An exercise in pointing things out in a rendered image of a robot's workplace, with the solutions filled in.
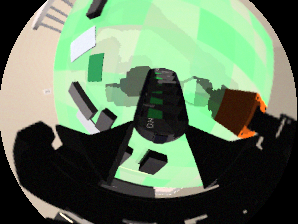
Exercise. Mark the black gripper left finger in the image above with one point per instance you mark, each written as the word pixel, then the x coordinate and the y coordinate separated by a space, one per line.
pixel 103 150

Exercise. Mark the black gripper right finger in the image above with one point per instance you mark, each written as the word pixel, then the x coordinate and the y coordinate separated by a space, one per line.
pixel 213 155

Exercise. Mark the white flat rectangular sheet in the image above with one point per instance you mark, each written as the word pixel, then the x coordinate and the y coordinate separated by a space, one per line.
pixel 83 43

